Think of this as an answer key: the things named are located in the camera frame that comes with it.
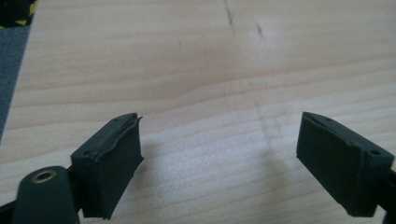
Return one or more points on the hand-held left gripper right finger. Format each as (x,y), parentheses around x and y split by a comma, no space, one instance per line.
(342,168)

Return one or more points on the black and yellow hazard tape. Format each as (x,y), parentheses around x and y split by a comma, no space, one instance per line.
(12,9)

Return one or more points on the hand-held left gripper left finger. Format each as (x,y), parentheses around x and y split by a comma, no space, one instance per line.
(106,168)

